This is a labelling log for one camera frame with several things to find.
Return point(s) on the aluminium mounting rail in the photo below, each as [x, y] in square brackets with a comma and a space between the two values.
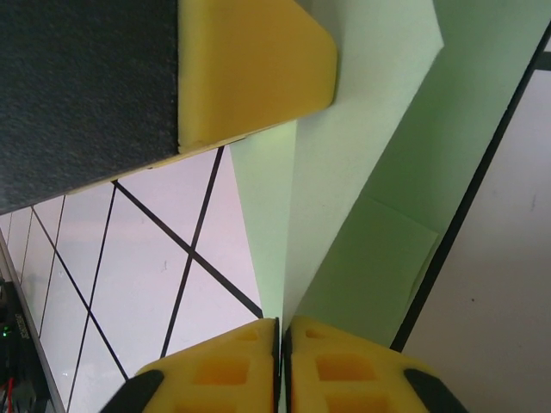
[30, 310]

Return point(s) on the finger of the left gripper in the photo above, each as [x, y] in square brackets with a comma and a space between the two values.
[129, 86]

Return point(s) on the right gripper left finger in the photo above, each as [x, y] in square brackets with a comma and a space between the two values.
[224, 374]

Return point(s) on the light green cloth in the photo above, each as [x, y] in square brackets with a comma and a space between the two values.
[344, 172]

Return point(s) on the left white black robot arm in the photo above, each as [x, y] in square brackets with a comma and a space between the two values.
[10, 327]

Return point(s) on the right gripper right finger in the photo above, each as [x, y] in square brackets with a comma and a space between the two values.
[344, 374]

